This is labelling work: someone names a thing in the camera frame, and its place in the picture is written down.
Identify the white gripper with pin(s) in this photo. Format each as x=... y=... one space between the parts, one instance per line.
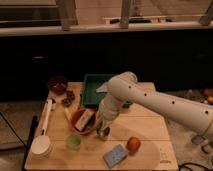
x=108 y=110

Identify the green pepper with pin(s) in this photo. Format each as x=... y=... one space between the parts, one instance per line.
x=92 y=128

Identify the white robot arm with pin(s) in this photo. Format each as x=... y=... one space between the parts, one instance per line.
x=124 y=87

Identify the small metal cup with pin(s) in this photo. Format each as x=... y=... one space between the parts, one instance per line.
x=102 y=135

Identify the green plastic cup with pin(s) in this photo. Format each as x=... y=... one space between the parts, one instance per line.
x=73 y=141

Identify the orange bowl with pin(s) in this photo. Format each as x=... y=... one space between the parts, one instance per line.
x=75 y=117

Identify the wooden block in bowl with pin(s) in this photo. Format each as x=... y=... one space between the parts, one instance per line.
x=85 y=120

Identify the green plastic tray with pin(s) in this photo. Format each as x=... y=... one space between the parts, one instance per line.
x=90 y=97

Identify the blue sponge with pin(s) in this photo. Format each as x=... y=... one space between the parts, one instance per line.
x=115 y=156

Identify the grey cloth piece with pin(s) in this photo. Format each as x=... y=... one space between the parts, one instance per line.
x=102 y=88

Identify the yellow banana piece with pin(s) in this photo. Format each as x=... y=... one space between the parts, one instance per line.
x=68 y=114

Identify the brown pine cone cluster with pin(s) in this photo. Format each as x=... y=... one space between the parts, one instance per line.
x=67 y=101

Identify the white long-handled brush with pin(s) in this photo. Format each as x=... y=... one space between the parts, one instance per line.
x=41 y=145

